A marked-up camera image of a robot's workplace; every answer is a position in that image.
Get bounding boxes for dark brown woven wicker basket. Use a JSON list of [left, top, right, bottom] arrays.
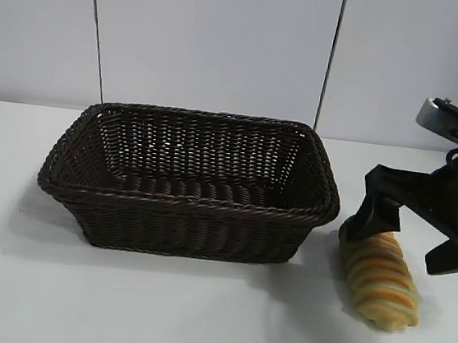
[[30, 91, 351, 275]]

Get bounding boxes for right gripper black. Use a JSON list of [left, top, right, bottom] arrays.
[[344, 150, 458, 279]]

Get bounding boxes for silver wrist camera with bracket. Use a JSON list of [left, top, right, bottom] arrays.
[[410, 95, 458, 165]]

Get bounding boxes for long striped bread loaf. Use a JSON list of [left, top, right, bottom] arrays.
[[326, 223, 429, 336]]

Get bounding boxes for thin dark vertical rod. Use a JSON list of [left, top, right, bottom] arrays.
[[75, 0, 117, 106], [312, 0, 349, 135]]

